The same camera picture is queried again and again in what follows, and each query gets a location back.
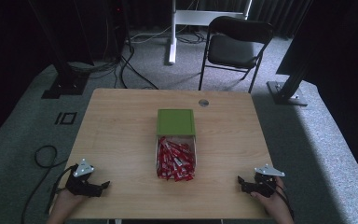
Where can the round grey table grommet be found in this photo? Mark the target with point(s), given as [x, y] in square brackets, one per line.
[203, 103]

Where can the white desk frame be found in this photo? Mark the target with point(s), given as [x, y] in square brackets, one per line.
[173, 37]

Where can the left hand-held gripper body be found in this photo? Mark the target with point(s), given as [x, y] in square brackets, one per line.
[81, 186]

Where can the white drawer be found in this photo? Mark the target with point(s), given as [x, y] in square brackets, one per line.
[194, 146]

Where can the dark computer tower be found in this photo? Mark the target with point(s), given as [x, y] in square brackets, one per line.
[116, 28]

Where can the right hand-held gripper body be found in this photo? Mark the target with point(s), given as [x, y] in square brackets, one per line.
[264, 183]

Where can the pile of red packets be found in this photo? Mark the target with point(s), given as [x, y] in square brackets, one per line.
[175, 161]

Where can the person's left hand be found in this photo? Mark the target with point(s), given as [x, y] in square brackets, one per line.
[69, 200]

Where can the black folding chair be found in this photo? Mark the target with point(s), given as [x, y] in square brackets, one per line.
[233, 46]

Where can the dark curtain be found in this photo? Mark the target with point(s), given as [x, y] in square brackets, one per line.
[276, 12]

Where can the black metal stand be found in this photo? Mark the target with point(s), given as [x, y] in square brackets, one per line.
[66, 79]
[287, 91]

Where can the person's right hand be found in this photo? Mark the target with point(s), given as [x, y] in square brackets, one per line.
[275, 203]

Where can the green box lid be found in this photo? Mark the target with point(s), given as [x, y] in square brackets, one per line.
[176, 122]

